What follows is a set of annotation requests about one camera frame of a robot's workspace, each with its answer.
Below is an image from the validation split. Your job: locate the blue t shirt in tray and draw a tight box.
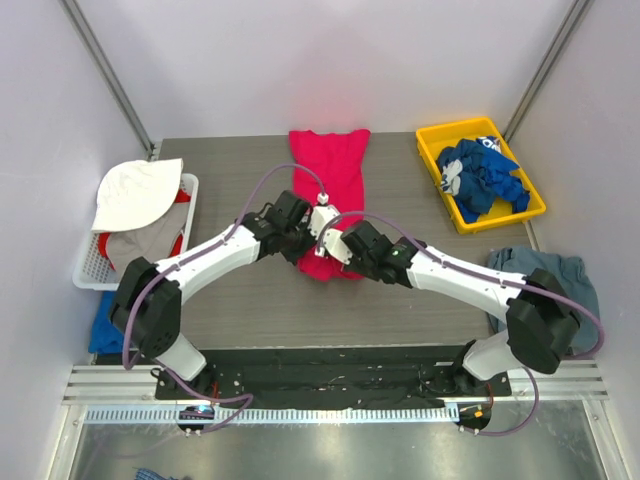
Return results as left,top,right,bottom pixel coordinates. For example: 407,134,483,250
436,136,531,223

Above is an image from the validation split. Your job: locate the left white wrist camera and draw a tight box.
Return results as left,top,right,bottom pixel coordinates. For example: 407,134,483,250
308,193,339,240

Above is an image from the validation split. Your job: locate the grey t shirt in basket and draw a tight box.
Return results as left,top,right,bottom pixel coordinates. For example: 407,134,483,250
106,203,189,278

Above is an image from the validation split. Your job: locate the white t shirt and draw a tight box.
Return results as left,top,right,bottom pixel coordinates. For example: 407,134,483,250
91,158,183,233

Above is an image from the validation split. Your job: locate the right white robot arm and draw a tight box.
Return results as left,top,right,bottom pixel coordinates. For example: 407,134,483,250
340,220,580,395

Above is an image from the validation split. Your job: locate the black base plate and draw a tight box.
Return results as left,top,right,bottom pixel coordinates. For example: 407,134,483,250
154,344,515,409

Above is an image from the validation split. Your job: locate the grey-blue t shirt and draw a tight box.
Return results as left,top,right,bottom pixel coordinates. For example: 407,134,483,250
486,246,600,355

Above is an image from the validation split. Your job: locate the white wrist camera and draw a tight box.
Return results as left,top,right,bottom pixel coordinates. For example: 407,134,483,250
314,228,353,265
308,193,339,240

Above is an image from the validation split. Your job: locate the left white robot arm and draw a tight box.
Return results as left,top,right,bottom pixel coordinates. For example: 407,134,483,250
108,190,315,399

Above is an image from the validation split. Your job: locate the yellow plastic tray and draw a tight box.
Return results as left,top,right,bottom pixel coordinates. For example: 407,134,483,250
416,117,546,234

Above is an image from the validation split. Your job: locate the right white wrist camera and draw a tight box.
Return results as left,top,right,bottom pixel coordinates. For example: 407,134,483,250
314,228,353,265

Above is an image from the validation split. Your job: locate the pink t shirt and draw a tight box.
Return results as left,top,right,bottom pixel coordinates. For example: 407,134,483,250
288,129,371,282

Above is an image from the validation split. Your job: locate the blue cloth at left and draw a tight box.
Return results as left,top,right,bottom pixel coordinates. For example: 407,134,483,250
88,291,124,355

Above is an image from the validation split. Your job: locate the white slotted cable duct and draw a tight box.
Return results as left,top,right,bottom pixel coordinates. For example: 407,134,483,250
84,404,459,426

